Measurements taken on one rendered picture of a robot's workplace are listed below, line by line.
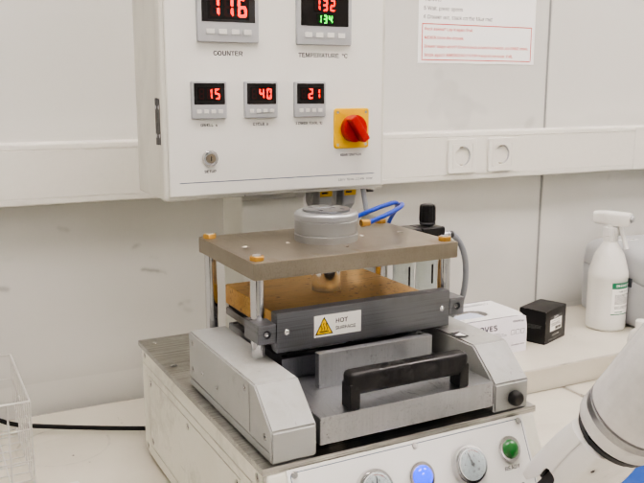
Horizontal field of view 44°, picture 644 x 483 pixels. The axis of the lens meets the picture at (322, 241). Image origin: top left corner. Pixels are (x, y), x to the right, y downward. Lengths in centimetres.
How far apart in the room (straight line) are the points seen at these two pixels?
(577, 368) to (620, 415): 82
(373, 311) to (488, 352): 14
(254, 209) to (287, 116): 14
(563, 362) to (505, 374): 62
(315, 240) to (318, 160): 19
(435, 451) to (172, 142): 49
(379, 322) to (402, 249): 9
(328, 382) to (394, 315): 12
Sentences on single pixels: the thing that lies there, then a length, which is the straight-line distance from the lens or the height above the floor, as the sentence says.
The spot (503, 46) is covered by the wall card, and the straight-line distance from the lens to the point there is 177.
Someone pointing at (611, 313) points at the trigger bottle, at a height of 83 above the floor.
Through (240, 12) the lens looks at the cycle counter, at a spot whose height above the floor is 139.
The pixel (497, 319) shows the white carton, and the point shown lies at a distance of 155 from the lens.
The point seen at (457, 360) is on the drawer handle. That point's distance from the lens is 89.
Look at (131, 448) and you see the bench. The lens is 130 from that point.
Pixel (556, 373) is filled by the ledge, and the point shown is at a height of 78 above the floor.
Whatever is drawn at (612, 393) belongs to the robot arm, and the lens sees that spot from 76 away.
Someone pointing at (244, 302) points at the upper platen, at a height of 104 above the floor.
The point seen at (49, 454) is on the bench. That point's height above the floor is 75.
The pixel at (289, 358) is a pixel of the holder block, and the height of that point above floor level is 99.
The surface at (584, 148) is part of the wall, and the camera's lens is 187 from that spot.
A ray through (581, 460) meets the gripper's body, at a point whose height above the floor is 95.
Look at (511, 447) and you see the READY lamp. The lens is 94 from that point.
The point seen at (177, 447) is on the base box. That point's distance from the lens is 110.
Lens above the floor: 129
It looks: 11 degrees down
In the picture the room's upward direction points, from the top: straight up
